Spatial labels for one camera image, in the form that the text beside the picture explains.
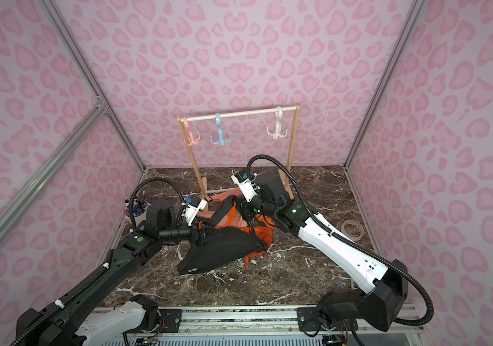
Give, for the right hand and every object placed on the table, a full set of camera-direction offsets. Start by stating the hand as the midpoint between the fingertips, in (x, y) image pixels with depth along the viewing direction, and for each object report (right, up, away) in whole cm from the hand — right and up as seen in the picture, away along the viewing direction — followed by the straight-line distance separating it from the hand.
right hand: (236, 200), depth 71 cm
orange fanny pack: (+10, -14, +29) cm, 34 cm away
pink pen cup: (-41, -4, +17) cm, 45 cm away
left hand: (-6, -10, 0) cm, 11 cm away
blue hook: (-6, +21, +10) cm, 25 cm away
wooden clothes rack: (-19, +6, +34) cm, 40 cm away
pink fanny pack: (-10, -1, +32) cm, 34 cm away
